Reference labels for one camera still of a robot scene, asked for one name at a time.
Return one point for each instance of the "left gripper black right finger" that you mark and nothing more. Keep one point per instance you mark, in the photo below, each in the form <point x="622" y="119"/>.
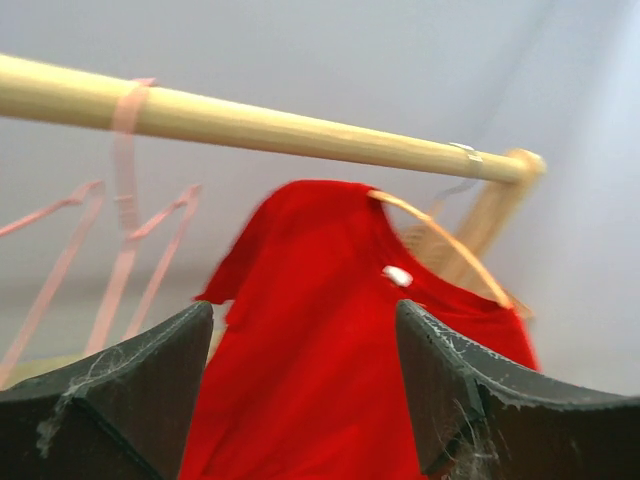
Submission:
<point x="476" y="414"/>

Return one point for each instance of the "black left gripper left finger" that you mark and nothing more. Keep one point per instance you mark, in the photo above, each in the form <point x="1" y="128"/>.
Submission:
<point x="122" y="413"/>

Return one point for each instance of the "wooden hanger with metal hook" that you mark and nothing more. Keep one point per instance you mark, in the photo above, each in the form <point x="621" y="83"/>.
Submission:
<point x="456" y="258"/>

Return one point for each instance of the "wooden clothes rack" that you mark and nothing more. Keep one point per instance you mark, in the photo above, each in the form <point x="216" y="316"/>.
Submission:
<point x="48" y="93"/>

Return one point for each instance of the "red t shirt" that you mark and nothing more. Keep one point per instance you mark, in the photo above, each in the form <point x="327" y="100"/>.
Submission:
<point x="306" y="382"/>

